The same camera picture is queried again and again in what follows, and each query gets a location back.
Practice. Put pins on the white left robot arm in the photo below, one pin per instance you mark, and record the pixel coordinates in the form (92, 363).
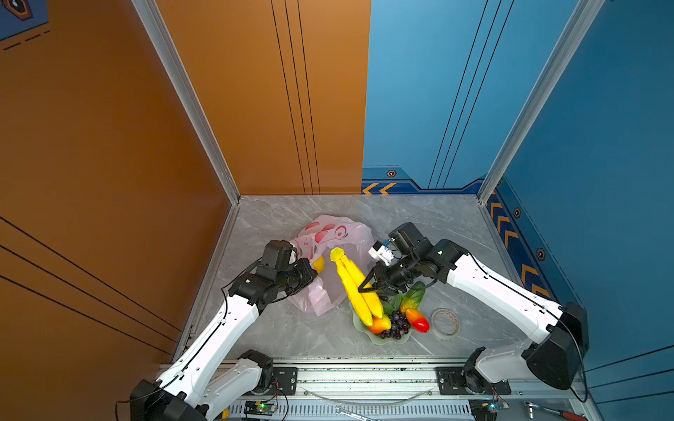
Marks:
(190, 388)

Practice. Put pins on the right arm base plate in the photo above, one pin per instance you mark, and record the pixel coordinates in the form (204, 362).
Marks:
(451, 381)

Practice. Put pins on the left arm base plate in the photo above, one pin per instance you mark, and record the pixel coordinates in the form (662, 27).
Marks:
(279, 380)

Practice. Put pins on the yellow banana bunch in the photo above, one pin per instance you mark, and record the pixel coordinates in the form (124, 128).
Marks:
(362, 297)

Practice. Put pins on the red yellow mango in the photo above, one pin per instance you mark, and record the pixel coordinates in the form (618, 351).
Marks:
(380, 325)

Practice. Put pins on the red handled screwdriver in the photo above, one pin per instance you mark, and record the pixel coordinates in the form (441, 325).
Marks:
(532, 407)

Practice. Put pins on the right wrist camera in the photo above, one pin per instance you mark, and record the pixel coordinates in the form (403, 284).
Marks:
(406, 241)

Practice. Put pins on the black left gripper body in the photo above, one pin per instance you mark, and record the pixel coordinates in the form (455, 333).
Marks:
(295, 278)

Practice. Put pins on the clear tape roll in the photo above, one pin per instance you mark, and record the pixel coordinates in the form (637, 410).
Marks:
(444, 324)

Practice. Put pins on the dark purple grape bunch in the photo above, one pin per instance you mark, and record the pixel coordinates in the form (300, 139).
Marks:
(399, 326)

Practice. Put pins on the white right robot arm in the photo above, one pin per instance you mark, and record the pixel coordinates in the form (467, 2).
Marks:
(557, 336)

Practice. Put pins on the green circuit board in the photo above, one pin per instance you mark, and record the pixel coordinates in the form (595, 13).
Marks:
(260, 410)

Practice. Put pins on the small red orange mango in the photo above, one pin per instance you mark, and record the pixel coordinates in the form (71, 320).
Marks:
(417, 320)

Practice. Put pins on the yellow lemon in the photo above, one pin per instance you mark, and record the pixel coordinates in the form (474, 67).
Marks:
(319, 265)

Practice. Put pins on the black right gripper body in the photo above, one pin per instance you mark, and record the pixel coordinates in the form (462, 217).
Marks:
(397, 274)

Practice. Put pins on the aluminium front rail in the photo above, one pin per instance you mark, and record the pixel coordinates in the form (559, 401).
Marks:
(401, 389)

